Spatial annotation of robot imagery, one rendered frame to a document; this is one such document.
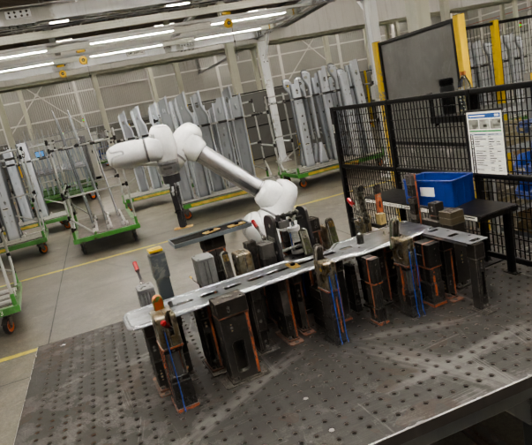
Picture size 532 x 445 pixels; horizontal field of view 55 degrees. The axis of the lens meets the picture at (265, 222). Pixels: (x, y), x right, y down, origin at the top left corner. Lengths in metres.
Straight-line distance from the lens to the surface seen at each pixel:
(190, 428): 1.85
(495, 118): 2.52
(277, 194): 2.79
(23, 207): 11.45
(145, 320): 1.98
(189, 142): 2.78
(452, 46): 4.30
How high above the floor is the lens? 1.68
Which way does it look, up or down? 13 degrees down
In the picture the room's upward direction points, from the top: 12 degrees counter-clockwise
